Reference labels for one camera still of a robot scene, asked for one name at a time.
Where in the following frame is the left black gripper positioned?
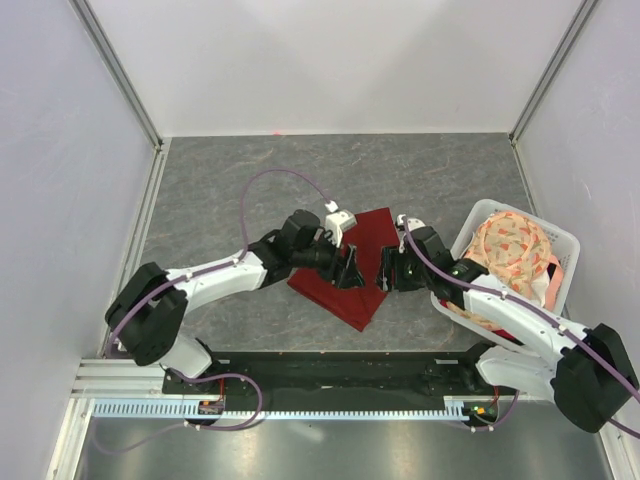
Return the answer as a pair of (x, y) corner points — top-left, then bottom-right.
(291, 228), (364, 290)

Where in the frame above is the dark red cloth napkin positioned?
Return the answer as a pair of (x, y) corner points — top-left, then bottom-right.
(287, 207), (399, 331)

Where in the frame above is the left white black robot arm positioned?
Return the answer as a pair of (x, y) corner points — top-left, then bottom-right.
(105, 210), (365, 393)

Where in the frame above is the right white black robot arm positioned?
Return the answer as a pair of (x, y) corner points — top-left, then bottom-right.
(378, 215), (639, 433)

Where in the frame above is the red cloth in basket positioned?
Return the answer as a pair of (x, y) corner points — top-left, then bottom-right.
(493, 329), (521, 345)

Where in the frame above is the floral peach cloth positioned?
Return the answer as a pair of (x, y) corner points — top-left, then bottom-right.
(463, 211), (564, 310)

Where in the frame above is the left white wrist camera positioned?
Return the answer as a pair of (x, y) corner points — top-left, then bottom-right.
(324, 200), (357, 248)

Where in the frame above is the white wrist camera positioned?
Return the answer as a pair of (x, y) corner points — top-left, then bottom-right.
(395, 214), (425, 232)
(324, 200), (357, 248)

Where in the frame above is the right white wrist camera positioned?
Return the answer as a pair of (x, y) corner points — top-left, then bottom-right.
(395, 214), (425, 232)

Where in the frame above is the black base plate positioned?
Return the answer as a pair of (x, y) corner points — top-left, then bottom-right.
(162, 351), (514, 410)

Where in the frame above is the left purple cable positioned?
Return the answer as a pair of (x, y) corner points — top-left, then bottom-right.
(103, 169), (336, 431)

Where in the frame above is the purple cable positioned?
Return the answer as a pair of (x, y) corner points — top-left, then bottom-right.
(103, 169), (336, 431)
(402, 219), (640, 437)

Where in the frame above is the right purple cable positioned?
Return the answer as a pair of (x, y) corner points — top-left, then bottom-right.
(402, 219), (640, 437)

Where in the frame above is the left aluminium frame post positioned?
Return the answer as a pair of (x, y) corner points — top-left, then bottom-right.
(67, 0), (166, 151)

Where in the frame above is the aluminium frame post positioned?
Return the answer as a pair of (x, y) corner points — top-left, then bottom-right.
(508, 0), (600, 146)
(67, 0), (166, 151)

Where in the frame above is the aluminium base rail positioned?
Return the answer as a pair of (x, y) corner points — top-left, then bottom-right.
(47, 357), (166, 480)

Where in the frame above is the grey slotted cable duct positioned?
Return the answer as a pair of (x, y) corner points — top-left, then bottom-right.
(92, 398), (487, 422)

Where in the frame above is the right aluminium frame post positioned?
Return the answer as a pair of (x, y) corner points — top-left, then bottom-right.
(508, 0), (600, 146)

